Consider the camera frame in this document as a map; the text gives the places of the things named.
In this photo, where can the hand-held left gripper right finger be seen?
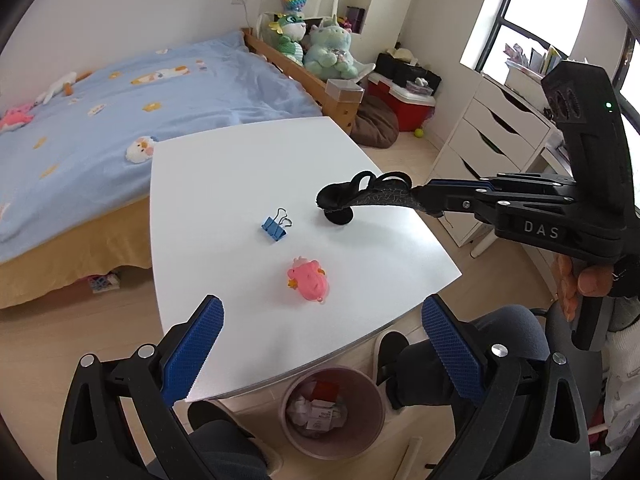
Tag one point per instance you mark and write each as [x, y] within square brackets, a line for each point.
[452, 350]

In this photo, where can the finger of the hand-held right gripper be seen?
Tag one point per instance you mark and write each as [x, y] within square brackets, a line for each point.
[455, 183]
[465, 205]

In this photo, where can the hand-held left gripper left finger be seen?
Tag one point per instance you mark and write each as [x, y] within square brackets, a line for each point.
[192, 350]

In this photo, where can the black cloth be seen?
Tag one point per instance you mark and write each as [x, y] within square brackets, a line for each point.
[385, 197]

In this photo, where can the pink waste bin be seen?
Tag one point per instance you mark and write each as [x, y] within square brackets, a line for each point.
[360, 445]

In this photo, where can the person's right hand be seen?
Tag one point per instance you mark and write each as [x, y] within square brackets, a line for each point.
[592, 282]

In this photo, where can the person's right leg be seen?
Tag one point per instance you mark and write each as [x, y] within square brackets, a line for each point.
[500, 330]

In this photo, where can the person's leg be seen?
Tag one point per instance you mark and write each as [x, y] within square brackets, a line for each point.
[225, 450]
[500, 330]

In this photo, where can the white drawer cabinet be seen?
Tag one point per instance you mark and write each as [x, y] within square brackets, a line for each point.
[480, 135]

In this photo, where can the person's right slipper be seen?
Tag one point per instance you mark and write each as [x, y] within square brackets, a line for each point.
[392, 350]

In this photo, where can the person's slipper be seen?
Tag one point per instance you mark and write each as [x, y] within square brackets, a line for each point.
[205, 412]
[392, 350]

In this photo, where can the person's left slipper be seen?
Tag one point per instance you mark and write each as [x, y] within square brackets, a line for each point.
[205, 412]

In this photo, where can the red cooler box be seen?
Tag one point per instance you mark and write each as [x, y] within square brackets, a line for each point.
[400, 110]

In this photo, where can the brown bean bag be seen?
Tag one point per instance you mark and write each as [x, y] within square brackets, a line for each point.
[375, 125]

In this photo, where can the grey tissue box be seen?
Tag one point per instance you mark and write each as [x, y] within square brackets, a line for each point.
[419, 87]

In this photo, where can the person's left leg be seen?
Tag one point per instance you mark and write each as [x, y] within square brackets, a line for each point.
[225, 450]

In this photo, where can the colourful flat box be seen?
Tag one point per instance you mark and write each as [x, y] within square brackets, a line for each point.
[105, 282]

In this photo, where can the row of books and papers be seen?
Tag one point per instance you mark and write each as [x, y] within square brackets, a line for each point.
[545, 60]

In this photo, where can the black hair scrunchie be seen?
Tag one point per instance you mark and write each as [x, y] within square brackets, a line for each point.
[340, 216]

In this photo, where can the black bag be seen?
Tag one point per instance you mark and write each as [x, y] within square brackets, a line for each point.
[400, 70]

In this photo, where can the light pink toy figure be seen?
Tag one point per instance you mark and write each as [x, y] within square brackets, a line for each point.
[310, 282]

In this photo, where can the beige hat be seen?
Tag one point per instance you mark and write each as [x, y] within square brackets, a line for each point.
[400, 54]

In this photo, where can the clear plastic box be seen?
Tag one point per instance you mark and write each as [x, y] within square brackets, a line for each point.
[345, 90]

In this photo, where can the blue binder clip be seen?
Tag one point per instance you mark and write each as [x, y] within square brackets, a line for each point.
[272, 227]

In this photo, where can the yellow bed skirt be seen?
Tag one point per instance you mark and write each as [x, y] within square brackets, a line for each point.
[50, 280]

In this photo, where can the white patterned cloth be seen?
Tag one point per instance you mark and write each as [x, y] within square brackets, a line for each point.
[622, 390]

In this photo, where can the teal dinosaur plush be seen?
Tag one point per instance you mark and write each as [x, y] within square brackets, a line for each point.
[330, 50]

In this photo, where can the purple box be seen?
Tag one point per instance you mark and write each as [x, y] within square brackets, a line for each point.
[356, 17]

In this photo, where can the green dragon plush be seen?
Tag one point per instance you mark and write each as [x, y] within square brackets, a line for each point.
[290, 35]

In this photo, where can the blue bed blanket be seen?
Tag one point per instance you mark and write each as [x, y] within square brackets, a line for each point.
[100, 125]

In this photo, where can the pink plush toy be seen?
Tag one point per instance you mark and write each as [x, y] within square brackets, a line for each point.
[12, 117]

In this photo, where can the white goose plush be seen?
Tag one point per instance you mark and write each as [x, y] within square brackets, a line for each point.
[57, 85]

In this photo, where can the wooden bed frame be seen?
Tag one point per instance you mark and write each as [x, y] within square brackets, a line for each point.
[345, 112]

